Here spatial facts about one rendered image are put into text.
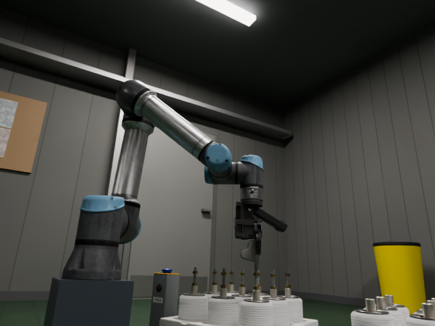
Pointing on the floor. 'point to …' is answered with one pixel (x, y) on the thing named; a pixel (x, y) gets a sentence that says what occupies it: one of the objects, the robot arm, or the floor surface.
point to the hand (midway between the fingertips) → (258, 267)
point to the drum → (401, 273)
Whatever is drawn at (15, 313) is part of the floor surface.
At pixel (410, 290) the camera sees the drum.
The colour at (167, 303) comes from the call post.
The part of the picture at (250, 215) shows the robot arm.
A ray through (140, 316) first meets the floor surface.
